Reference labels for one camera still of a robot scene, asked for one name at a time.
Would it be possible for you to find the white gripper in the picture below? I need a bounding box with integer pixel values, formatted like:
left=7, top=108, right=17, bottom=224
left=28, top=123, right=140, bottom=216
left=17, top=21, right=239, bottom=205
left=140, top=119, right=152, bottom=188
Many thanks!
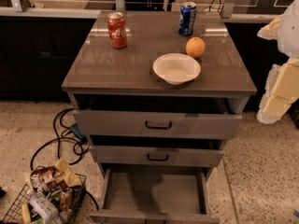
left=257, top=0, right=299, bottom=124

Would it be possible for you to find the red coke can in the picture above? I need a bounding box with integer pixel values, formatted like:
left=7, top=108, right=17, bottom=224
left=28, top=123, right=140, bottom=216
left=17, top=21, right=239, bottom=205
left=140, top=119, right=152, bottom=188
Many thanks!
left=107, top=12, right=127, bottom=49

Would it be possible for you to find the blue pepsi can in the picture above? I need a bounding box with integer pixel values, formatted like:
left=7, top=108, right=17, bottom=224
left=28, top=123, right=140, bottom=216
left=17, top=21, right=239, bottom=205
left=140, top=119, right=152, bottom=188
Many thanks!
left=178, top=2, right=197, bottom=36

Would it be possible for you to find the grey drawer cabinet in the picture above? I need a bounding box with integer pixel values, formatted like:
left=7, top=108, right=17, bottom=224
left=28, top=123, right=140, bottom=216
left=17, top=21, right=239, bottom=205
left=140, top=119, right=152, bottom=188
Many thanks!
left=63, top=11, right=256, bottom=224

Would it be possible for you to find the top grey drawer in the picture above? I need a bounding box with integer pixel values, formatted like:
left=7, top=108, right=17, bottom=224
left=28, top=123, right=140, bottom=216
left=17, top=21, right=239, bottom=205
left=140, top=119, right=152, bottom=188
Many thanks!
left=74, top=110, right=242, bottom=140

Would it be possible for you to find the grey drawer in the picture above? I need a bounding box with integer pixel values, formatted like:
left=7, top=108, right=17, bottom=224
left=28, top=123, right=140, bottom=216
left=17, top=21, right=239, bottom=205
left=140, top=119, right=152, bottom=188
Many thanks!
left=90, top=146, right=223, bottom=167
left=74, top=110, right=242, bottom=140
left=90, top=165, right=220, bottom=224

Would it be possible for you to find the middle grey drawer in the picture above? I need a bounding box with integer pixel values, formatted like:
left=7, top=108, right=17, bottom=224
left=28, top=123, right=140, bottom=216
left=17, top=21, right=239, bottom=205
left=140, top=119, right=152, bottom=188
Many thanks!
left=90, top=146, right=223, bottom=167

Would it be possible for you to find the bottom grey drawer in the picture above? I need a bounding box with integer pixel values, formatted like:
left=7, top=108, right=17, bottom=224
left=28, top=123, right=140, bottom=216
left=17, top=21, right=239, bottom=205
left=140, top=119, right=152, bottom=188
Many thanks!
left=90, top=165, right=220, bottom=224

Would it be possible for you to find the orange fruit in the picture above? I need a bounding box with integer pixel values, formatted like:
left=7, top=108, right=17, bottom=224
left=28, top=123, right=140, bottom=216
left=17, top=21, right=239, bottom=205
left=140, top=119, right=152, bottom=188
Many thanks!
left=186, top=37, right=206, bottom=59

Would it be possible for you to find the white paper bowl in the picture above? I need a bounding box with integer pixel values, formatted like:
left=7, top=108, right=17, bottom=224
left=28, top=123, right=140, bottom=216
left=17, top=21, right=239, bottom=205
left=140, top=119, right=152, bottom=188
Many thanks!
left=153, top=53, right=201, bottom=85

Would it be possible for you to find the brown snack bag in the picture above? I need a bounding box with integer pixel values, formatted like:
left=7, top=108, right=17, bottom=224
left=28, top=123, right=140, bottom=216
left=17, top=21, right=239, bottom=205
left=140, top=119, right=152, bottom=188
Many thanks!
left=24, top=158, right=82, bottom=192

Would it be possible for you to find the clear plastic bottle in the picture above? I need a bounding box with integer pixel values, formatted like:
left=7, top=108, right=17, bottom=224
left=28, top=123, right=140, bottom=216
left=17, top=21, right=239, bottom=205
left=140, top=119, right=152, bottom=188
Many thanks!
left=27, top=189, right=58, bottom=222

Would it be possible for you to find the black cable behind cabinet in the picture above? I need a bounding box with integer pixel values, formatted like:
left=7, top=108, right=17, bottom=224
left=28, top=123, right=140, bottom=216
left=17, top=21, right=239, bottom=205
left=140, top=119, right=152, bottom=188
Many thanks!
left=202, top=0, right=223, bottom=13

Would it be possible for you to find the black floor cable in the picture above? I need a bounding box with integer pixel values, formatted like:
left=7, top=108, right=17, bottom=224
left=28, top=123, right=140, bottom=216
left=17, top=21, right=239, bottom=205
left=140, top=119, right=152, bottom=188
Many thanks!
left=29, top=107, right=100, bottom=211

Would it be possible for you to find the black wire basket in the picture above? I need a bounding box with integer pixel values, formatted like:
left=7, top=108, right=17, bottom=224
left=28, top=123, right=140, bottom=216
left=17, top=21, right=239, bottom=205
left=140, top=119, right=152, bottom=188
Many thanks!
left=2, top=174, right=86, bottom=224

